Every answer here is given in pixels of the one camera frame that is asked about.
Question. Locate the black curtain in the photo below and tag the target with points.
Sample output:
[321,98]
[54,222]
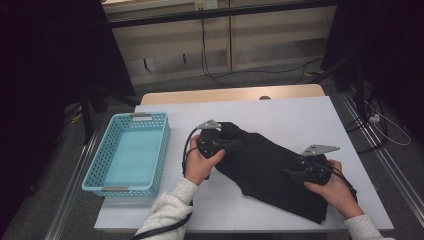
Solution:
[40,83]
[393,50]

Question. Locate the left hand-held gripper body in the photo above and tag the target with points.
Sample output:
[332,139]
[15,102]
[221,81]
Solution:
[210,143]

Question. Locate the light blue plastic basket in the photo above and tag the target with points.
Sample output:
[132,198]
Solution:
[100,160]

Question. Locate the black metal stand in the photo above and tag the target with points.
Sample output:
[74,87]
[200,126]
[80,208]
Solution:
[87,123]
[359,90]

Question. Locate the white wall socket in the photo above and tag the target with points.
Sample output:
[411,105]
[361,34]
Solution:
[206,4]

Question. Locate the black horizontal metal bar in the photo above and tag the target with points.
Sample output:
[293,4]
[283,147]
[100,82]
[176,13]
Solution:
[216,13]

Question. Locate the light wooden table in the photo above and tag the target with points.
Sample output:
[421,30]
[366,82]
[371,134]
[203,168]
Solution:
[233,93]

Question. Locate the white power strip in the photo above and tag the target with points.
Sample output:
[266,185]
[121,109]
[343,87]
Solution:
[374,118]

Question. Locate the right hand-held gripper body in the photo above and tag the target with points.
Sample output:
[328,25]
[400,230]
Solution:
[315,168]

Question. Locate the person's left hand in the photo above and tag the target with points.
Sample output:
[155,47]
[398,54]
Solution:
[200,166]

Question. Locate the person's right hand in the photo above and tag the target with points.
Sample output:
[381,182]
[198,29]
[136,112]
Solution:
[340,193]

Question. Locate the black pants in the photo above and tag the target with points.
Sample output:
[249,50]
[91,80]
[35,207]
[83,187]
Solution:
[263,166]

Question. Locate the white table cover board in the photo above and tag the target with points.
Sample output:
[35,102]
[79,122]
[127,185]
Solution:
[316,106]

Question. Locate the yellow strip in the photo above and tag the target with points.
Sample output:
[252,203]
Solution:
[77,116]
[315,72]

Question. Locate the aluminium floor rail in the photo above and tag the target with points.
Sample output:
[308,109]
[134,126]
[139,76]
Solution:
[71,190]
[395,170]

